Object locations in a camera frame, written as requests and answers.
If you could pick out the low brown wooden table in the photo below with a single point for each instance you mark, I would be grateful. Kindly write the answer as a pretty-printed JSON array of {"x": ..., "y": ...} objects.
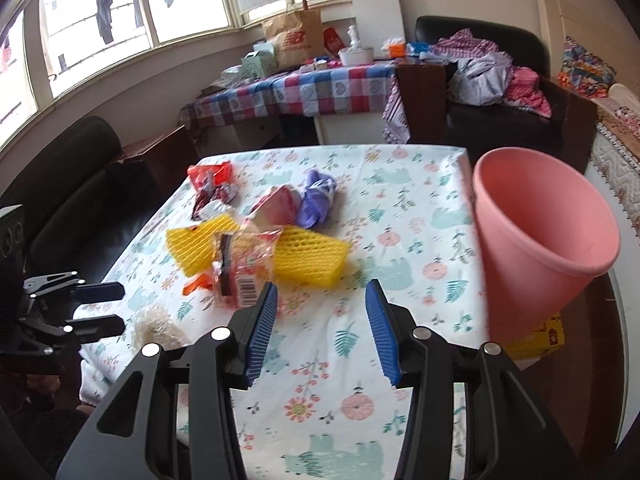
[{"x": 160, "y": 155}]

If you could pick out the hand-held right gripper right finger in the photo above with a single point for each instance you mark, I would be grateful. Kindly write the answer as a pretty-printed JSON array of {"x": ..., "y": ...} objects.
[{"x": 380, "y": 330}]

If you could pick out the white fluffy tissue ball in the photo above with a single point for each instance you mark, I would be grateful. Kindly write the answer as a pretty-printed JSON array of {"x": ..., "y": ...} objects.
[{"x": 157, "y": 327}]

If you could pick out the blue packet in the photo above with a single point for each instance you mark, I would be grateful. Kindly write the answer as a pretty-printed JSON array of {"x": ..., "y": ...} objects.
[{"x": 419, "y": 49}]

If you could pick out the purple plastic bag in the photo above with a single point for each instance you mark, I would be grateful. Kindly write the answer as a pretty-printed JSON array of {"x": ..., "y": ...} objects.
[{"x": 315, "y": 200}]

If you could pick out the black leather armchair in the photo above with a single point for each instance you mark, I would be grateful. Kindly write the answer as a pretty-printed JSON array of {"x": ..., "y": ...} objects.
[{"x": 480, "y": 125}]

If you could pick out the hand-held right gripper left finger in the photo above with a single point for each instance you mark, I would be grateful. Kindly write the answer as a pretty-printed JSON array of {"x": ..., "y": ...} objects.
[{"x": 262, "y": 330}]

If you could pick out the dark hanging garment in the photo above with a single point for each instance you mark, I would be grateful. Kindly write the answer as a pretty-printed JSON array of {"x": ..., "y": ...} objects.
[{"x": 104, "y": 5}]

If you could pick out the small orange wrapper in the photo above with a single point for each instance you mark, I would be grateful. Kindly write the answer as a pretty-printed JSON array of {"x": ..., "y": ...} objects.
[{"x": 196, "y": 285}]

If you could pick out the brown paper bag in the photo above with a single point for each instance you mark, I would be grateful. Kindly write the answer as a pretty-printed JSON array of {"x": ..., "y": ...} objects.
[{"x": 295, "y": 42}]

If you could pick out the white bottle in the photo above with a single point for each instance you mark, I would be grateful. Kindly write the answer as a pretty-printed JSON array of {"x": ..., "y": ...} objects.
[{"x": 354, "y": 36}]

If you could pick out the pile of clothes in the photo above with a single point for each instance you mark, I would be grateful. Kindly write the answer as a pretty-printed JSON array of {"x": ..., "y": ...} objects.
[{"x": 485, "y": 77}]

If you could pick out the colourful patterned pillow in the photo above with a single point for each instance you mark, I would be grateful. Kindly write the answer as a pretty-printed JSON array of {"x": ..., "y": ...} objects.
[{"x": 585, "y": 67}]

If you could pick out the striped hanging cloth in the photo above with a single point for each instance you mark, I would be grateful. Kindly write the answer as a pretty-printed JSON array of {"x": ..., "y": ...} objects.
[{"x": 395, "y": 110}]

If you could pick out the brown wooden cabinet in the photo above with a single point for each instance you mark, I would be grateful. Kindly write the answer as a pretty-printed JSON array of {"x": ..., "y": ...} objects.
[{"x": 422, "y": 95}]

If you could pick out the pink plastic bin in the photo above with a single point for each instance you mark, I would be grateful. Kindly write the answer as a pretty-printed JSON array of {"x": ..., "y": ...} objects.
[{"x": 540, "y": 240}]

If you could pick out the red bag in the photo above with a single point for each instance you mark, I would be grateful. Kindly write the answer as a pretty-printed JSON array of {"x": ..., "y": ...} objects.
[{"x": 332, "y": 41}]

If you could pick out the cream wooden headboard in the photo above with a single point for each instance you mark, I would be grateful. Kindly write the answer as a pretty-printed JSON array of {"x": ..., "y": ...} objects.
[{"x": 555, "y": 20}]

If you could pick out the white framed window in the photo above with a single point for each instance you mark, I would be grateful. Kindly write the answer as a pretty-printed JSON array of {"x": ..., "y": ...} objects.
[{"x": 190, "y": 10}]

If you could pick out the clear plastic wrapper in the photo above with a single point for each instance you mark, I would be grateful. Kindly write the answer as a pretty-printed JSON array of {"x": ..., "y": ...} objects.
[{"x": 247, "y": 265}]

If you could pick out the green box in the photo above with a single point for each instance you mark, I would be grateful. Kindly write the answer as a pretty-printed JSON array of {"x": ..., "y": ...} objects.
[{"x": 260, "y": 62}]

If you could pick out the checkered tablecloth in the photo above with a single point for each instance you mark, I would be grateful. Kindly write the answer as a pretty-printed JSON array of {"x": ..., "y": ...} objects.
[{"x": 300, "y": 92}]

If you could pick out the yellow cardboard box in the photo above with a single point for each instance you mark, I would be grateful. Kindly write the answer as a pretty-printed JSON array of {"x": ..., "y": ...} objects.
[{"x": 542, "y": 340}]

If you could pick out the yellow foam net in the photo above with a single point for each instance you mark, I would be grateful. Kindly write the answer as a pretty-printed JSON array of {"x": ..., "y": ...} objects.
[
  {"x": 310, "y": 257},
  {"x": 195, "y": 242}
]

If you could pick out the floral tablecloth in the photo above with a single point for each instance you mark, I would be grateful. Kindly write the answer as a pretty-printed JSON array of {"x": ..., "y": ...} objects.
[{"x": 400, "y": 240}]

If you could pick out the red snack wrapper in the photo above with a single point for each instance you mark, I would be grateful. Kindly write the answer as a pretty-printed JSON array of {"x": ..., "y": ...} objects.
[{"x": 210, "y": 180}]

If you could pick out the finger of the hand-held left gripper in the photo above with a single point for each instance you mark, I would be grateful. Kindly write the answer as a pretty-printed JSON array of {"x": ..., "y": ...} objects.
[
  {"x": 95, "y": 292},
  {"x": 97, "y": 327}
]

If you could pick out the bed with quilted cover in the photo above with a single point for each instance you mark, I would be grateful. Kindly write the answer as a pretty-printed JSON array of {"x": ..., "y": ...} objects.
[{"x": 617, "y": 130}]

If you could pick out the black leather sofa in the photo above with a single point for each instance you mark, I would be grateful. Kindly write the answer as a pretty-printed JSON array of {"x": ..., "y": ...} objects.
[{"x": 70, "y": 185}]

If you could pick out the orange tissue box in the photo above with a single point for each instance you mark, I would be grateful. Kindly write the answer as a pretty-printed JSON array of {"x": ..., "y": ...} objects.
[{"x": 393, "y": 49}]

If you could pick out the white bowl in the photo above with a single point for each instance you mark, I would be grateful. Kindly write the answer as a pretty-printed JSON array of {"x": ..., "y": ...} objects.
[{"x": 356, "y": 56}]

